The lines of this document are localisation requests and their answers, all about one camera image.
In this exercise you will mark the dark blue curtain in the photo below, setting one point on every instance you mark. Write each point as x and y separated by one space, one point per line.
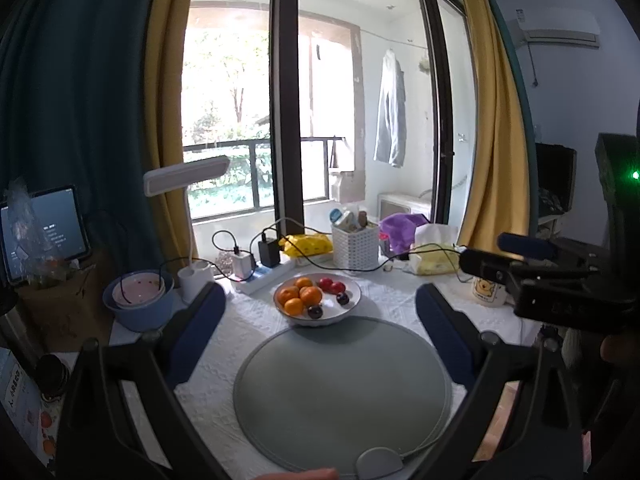
90 85

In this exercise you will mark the dark window frame post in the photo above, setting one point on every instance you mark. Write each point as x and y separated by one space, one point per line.
286 85

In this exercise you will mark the red fruit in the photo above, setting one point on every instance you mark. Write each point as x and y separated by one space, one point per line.
326 283
338 288

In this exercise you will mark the person's left hand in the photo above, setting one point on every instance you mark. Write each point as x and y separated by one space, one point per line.
300 475

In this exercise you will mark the cardboard box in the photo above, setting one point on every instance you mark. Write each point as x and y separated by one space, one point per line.
65 310

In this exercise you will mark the person's right hand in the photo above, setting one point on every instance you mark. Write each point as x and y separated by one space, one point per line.
622 347

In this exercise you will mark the hanging grey garment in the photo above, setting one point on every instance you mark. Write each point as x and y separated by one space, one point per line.
390 110

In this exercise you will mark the outdoor air conditioner unit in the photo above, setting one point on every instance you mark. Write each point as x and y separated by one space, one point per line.
400 206

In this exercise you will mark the white bear print mug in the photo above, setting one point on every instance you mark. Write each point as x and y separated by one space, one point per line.
487 291

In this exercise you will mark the yellow curtain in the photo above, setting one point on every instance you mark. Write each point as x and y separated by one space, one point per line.
495 135
167 110

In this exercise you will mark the small orange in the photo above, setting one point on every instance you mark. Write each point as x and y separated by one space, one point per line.
304 282

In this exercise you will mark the black balcony railing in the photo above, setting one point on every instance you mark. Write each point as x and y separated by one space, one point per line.
255 170

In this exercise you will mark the pink bowl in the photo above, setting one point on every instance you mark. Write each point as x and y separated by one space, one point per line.
137 288

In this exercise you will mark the small yellowish citrus fruit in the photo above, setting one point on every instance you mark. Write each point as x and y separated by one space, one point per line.
288 294

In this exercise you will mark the black charger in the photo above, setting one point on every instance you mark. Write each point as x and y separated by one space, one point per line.
270 253

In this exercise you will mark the white tablecloth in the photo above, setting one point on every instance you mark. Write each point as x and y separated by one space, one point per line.
240 320

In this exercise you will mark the white plastic basket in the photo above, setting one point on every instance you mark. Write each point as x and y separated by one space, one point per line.
355 247

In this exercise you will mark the white charger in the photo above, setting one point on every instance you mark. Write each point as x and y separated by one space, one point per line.
243 264

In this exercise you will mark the white power strip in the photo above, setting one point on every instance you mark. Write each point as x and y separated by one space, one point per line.
260 283

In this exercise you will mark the white plate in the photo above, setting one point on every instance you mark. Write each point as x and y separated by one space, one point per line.
334 316

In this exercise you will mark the white air conditioner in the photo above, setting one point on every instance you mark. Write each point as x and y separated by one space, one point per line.
555 25

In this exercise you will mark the brown bottle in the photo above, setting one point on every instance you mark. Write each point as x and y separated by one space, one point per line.
362 220

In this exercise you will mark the dark plum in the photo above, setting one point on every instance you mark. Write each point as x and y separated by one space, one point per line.
343 299
315 312

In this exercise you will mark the grey round tray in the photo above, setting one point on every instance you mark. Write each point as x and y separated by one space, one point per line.
340 395

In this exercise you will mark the yellow tissue pack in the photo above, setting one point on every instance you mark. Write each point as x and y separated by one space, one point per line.
432 257

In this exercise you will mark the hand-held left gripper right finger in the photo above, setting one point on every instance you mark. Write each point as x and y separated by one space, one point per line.
442 327

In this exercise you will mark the printed paper box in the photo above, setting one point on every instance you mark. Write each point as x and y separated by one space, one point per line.
25 410

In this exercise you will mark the white desk lamp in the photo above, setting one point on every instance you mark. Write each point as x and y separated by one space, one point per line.
190 277

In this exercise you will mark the purple cloth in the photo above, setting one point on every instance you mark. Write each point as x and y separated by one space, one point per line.
400 227

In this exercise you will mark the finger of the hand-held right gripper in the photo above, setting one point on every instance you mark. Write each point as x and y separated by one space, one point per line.
485 263
525 246

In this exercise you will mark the tablet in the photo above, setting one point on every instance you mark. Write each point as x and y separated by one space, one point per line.
50 225

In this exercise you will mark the large orange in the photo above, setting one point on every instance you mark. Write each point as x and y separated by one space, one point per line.
311 296

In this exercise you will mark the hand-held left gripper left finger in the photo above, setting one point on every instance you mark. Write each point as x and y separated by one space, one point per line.
200 327

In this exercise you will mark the black round object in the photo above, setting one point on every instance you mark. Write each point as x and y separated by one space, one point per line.
52 376

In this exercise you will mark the yellow wipes packet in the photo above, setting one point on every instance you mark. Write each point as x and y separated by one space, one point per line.
307 246

